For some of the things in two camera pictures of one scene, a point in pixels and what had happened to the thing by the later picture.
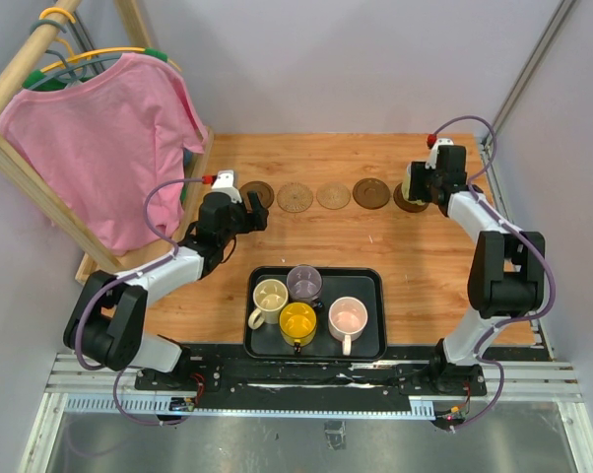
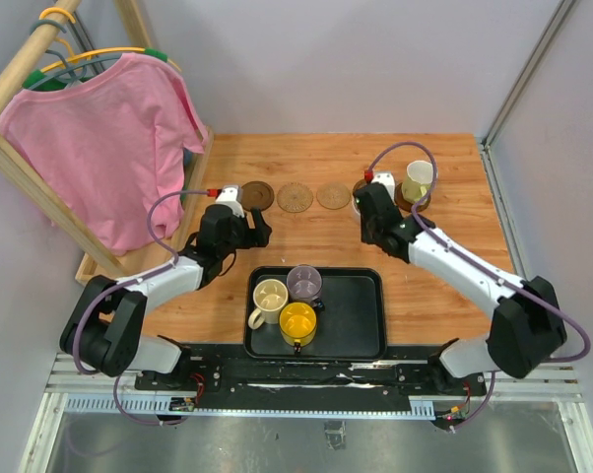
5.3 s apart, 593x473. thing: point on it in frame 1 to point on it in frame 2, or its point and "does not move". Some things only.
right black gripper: x=418 y=173 to x=363 y=233
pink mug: x=347 y=319 to x=357 y=209
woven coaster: x=333 y=195 does not move
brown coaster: x=404 y=204 does not move
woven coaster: x=295 y=197 does not move
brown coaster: x=265 y=194 does not move
